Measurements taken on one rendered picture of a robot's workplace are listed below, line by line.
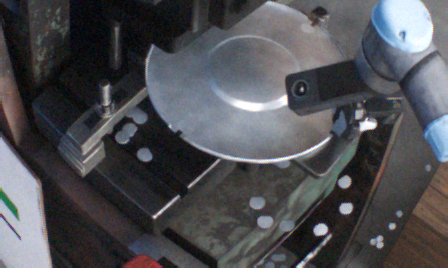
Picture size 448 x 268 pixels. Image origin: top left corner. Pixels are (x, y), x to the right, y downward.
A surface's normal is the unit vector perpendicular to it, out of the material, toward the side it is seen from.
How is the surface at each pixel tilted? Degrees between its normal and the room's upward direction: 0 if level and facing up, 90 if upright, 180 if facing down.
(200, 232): 0
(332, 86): 36
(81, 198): 0
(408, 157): 0
